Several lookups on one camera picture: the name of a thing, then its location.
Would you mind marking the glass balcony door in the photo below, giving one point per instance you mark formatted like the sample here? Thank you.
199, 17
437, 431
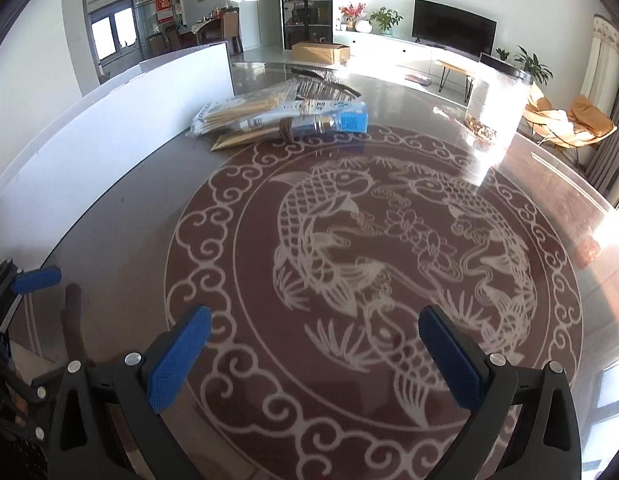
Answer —
119, 30

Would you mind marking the orange lounge chair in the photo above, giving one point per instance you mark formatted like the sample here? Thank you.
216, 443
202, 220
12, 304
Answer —
587, 120
539, 107

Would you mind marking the small potted plant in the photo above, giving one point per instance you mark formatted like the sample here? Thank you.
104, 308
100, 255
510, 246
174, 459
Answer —
502, 54

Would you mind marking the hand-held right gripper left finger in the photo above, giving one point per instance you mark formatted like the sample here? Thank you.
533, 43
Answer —
177, 360

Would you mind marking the red flowers in vase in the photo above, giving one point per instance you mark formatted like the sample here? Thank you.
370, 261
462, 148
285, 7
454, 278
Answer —
352, 12

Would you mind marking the blue and white toothpaste box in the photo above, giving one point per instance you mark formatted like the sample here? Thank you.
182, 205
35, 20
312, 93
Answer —
349, 117

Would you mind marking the wooden bench with hairpin legs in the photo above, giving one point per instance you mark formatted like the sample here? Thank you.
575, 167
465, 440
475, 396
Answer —
454, 66

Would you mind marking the brown cardboard box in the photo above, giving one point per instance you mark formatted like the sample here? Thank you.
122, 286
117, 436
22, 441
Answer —
319, 52

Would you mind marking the grey curtain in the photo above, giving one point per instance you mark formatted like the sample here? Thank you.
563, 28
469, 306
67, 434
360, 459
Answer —
612, 160

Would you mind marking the red paper window poster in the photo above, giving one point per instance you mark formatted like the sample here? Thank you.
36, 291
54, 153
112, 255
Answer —
165, 9

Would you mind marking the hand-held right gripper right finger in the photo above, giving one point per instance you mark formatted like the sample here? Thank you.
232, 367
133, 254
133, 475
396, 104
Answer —
452, 360

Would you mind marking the white foam board panels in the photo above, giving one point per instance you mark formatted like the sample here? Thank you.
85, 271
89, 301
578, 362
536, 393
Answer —
89, 150

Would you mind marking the cotton swab packet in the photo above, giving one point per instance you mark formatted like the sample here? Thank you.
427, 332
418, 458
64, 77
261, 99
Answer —
234, 110

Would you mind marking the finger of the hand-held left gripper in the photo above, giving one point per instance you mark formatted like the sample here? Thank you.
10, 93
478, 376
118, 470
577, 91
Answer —
34, 281
39, 410

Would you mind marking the black flat television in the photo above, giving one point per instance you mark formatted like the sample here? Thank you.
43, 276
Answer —
454, 27

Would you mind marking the clear jar with black lid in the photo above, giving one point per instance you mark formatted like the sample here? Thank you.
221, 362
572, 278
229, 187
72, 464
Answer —
499, 100

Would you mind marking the black comb in clear packet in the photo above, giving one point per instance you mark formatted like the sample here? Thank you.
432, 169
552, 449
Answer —
329, 82

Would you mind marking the white television cabinet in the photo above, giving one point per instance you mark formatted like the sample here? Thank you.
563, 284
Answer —
389, 45

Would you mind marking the white covered standing air conditioner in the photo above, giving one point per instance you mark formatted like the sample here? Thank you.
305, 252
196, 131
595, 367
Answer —
599, 60

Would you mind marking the dark glass display cabinet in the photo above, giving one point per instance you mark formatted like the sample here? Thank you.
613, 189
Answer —
305, 5

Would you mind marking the wooden dining chair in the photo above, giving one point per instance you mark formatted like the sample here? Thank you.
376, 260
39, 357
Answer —
232, 30
173, 37

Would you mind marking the green potted plant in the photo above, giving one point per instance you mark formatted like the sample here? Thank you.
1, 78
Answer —
385, 19

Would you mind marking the flat pink book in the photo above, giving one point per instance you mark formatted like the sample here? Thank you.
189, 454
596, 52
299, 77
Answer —
418, 78

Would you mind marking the round white vase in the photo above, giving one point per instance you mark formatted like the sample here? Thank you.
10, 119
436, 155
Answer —
363, 26

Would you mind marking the large leafy potted plant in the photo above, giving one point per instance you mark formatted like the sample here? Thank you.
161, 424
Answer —
534, 65

